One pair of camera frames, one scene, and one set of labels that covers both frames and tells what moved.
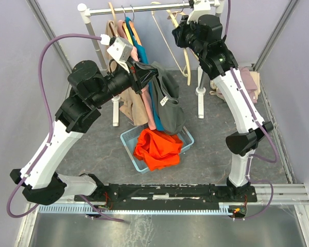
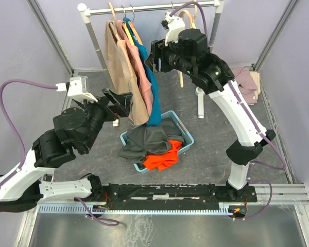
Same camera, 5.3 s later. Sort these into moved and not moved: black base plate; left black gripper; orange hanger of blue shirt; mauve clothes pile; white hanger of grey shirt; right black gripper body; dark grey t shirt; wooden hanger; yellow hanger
Moved: left black gripper; dark grey t shirt; white hanger of grey shirt; wooden hanger; right black gripper body
Not moved: yellow hanger; orange hanger of blue shirt; mauve clothes pile; black base plate
